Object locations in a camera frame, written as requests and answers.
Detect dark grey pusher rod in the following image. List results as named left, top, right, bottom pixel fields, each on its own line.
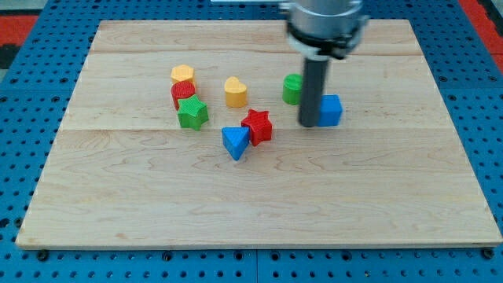
left=298, top=57, right=329, bottom=127

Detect green cylinder block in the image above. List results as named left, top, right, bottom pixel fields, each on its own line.
left=282, top=73, right=303, bottom=105

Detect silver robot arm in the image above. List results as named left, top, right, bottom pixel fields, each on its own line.
left=279, top=0, right=369, bottom=127

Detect blue cube block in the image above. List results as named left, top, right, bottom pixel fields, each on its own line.
left=318, top=94, right=343, bottom=127

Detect red star block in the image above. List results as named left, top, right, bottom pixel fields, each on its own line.
left=240, top=109, right=273, bottom=146

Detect yellow heart block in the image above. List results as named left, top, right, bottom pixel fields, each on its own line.
left=224, top=76, right=248, bottom=108

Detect blue triangle block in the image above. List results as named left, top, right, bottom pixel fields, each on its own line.
left=222, top=127, right=250, bottom=160

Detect green star block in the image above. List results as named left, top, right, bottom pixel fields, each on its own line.
left=177, top=94, right=209, bottom=131

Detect yellow hexagon block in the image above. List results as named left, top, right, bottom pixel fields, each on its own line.
left=171, top=64, right=195, bottom=83

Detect red cylinder block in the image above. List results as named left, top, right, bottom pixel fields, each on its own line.
left=171, top=81, right=196, bottom=110

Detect wooden board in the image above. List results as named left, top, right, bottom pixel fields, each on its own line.
left=16, top=20, right=502, bottom=250

